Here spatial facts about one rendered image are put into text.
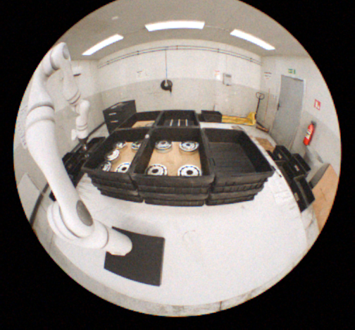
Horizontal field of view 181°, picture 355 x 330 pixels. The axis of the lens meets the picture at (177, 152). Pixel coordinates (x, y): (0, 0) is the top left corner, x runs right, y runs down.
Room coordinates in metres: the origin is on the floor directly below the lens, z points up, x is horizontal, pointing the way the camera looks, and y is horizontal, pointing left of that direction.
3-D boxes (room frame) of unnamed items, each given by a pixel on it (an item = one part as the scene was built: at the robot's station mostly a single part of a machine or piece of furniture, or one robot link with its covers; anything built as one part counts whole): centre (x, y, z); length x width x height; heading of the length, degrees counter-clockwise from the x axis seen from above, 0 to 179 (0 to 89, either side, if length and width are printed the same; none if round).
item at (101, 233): (0.00, 0.23, 1.00); 0.09 x 0.09 x 0.17; 35
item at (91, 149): (1.08, 1.22, 0.37); 0.40 x 0.30 x 0.45; 176
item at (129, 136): (0.45, 0.31, 0.87); 0.40 x 0.30 x 0.11; 176
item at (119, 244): (0.01, 0.23, 0.84); 0.09 x 0.09 x 0.17; 75
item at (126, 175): (0.45, 0.31, 0.92); 0.40 x 0.30 x 0.02; 176
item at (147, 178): (0.43, 0.01, 0.92); 0.40 x 0.30 x 0.02; 176
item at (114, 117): (2.02, 1.10, 0.45); 0.60 x 0.45 x 0.90; 176
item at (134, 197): (0.45, 0.31, 0.76); 0.40 x 0.30 x 0.12; 176
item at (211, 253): (0.49, -0.05, 0.35); 1.60 x 1.60 x 0.70; 86
